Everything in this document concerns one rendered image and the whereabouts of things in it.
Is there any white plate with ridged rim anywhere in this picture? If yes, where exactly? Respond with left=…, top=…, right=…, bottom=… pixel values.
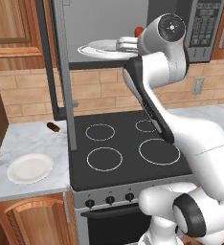
left=77, top=38, right=139, bottom=60

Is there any small red object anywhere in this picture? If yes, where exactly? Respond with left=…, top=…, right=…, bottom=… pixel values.
left=134, top=26, right=145, bottom=38

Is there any grey microwave door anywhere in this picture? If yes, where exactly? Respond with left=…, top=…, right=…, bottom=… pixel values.
left=34, top=0, right=79, bottom=151

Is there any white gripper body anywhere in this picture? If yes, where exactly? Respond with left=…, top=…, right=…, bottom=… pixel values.
left=116, top=35, right=141, bottom=54

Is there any wooden wall cupboard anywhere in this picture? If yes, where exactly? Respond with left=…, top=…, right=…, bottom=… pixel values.
left=0, top=0, right=58, bottom=73

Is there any plain white plate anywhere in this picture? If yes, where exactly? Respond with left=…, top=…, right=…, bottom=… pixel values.
left=6, top=152, right=55, bottom=186

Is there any wooden base cupboard door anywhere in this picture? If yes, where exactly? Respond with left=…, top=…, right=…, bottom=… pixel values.
left=0, top=192, right=76, bottom=245

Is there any black hob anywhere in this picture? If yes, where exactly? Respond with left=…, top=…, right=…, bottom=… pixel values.
left=67, top=109, right=194, bottom=192

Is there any silver oven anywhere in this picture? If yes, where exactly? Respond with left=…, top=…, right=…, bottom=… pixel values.
left=70, top=178, right=198, bottom=245

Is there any black oven door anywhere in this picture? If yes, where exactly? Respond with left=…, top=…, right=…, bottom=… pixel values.
left=84, top=205, right=154, bottom=245

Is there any grey microwave oven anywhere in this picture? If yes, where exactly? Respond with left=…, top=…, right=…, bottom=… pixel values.
left=50, top=0, right=224, bottom=71

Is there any black oven door handle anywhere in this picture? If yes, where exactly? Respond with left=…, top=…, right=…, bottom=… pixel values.
left=80, top=204, right=145, bottom=220

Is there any grey wall socket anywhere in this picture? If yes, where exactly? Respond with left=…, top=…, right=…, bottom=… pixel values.
left=191, top=76, right=206, bottom=96

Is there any black oven knob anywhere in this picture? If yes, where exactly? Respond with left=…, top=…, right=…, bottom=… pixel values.
left=85, top=198, right=96, bottom=210
left=105, top=195, right=116, bottom=206
left=124, top=192, right=135, bottom=203

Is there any silver base cupboard handle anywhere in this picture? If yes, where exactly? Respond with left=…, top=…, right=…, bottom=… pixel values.
left=62, top=190, right=72, bottom=224

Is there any dark brown carrot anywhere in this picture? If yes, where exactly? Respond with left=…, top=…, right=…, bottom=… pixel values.
left=46, top=122, right=61, bottom=133

